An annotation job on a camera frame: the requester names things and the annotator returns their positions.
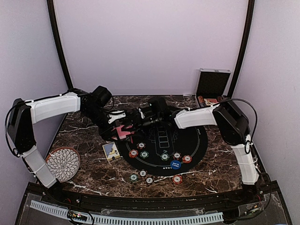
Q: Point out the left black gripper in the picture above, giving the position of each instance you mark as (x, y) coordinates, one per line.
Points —
(106, 136)

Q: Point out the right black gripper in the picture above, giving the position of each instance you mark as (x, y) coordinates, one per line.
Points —
(138, 118)

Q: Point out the red playing card deck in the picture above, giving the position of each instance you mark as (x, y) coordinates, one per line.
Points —
(118, 133)

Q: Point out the green poker chip stack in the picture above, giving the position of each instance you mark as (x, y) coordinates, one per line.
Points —
(133, 177)

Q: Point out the blue small blind button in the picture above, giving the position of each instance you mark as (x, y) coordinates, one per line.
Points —
(175, 164)

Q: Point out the red poker chip stack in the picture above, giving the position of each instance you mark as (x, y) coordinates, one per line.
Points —
(177, 179)

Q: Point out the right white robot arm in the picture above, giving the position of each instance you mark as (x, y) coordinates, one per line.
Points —
(232, 123)

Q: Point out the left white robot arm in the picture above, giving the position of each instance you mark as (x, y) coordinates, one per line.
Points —
(25, 135)

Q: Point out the yellow playing card box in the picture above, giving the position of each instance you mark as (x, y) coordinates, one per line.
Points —
(111, 151)

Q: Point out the round black poker mat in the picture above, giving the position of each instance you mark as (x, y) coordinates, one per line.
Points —
(191, 141)

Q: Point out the floral ceramic plate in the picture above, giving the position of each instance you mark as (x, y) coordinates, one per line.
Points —
(64, 163)

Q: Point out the aluminium poker chip case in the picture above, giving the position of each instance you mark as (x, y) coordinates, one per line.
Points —
(211, 84)

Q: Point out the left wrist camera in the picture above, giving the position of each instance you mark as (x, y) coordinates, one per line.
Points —
(113, 116)

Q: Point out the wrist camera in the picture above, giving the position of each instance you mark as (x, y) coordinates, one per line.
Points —
(113, 116)
(157, 108)

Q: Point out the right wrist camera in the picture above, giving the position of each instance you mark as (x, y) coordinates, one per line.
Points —
(157, 108)

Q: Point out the white slotted cable duct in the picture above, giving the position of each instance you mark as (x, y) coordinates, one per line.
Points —
(128, 217)

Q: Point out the left black frame post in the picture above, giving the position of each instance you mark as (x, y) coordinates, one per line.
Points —
(58, 43)

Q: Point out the black frame post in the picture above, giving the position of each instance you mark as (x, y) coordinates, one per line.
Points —
(58, 43)
(243, 47)

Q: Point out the right black frame post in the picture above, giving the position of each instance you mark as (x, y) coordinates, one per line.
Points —
(243, 47)

